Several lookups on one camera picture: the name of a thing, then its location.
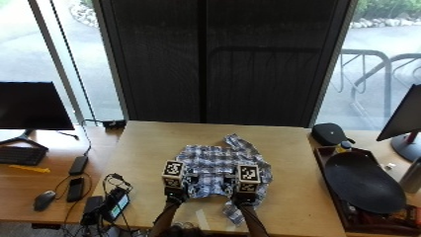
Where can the white marker cube, left glove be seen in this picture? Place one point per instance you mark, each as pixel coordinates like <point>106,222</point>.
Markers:
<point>173,172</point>

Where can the small black box device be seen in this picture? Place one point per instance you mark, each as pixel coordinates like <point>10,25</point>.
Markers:
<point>113,124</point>

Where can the silver metal bottle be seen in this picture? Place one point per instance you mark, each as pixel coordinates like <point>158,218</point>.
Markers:
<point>411,177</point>

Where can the blue white plaid shirt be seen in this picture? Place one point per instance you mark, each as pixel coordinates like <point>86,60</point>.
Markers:
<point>214,161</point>

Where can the person's right hand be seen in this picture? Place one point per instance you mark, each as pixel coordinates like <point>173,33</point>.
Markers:
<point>243,198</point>

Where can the black round plate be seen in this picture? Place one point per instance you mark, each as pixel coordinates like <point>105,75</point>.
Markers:
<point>363,182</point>

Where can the metal bike rack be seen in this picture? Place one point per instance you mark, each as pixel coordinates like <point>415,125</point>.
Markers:
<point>385,75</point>

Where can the black power bank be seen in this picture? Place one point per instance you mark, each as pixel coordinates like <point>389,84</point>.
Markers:
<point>90,209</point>

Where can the dark wooden tray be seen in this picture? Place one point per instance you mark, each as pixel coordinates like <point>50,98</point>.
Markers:
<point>333,210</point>

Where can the small white object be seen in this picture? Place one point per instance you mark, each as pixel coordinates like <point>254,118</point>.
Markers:
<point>390,165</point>

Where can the dark computer mouse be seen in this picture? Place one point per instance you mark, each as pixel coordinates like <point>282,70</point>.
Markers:
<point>43,200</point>

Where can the person's left hand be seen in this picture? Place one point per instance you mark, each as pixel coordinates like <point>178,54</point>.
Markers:
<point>174,195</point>

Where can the black smartphone, dark screen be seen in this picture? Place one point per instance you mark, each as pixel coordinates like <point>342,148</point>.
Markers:
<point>74,189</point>

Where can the white marker cube, right glove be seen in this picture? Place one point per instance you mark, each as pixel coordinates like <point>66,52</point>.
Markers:
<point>247,177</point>

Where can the white marker cube, glove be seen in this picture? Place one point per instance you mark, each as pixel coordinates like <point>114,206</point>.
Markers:
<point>173,172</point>
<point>247,177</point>

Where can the black keyboard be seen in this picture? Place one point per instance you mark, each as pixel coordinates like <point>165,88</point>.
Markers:
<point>19,155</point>

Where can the yellow flat strip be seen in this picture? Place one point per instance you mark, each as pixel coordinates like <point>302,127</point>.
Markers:
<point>29,169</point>

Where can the yellow bottle with black cap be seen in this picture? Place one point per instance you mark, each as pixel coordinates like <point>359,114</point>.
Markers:
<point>343,146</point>

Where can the black monitor with round base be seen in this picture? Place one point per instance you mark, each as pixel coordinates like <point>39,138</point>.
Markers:
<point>402,118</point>

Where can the dark window screen panel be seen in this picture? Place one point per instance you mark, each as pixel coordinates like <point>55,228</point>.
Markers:
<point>218,62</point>

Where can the black power adapter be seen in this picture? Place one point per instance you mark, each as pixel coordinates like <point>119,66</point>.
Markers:
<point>78,165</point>

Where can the smartphone with lit screen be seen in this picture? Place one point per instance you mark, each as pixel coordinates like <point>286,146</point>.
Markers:
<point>115,204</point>

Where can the grey window frame post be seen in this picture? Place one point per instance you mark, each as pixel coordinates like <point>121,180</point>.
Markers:
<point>55,62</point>

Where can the black monitor with V-shaped stand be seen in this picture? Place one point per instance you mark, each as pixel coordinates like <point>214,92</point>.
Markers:
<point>30,105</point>

